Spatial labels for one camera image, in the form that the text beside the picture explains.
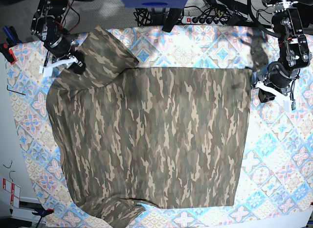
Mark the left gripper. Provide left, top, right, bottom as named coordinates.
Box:
left=258, top=62, right=297, bottom=103

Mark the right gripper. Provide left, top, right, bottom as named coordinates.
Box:
left=50, top=35, right=86, bottom=74

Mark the camouflage T-shirt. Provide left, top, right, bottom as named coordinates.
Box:
left=46, top=27, right=251, bottom=228

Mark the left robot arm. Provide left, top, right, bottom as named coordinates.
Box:
left=254, top=0, right=312, bottom=104

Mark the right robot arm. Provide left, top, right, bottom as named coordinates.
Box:
left=30, top=0, right=86, bottom=77

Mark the black orange clamp upper left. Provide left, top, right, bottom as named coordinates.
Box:
left=0, top=26, right=19, bottom=65

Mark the patterned tablecloth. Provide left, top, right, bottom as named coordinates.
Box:
left=0, top=25, right=313, bottom=228

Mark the white power strip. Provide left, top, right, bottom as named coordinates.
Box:
left=181, top=16, right=227, bottom=25

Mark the red white label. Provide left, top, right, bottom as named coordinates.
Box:
left=0, top=178, right=21, bottom=208

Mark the black clamp lower left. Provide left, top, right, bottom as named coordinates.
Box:
left=32, top=208, right=54, bottom=228

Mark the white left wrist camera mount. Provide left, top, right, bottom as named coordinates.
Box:
left=251, top=81, right=296, bottom=112

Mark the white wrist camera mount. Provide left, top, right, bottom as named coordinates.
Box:
left=251, top=81, right=296, bottom=112
left=42, top=56, right=78, bottom=77

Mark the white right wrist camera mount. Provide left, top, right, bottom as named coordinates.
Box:
left=42, top=56, right=78, bottom=77

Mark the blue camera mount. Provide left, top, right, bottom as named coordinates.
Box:
left=121, top=0, right=188, bottom=8

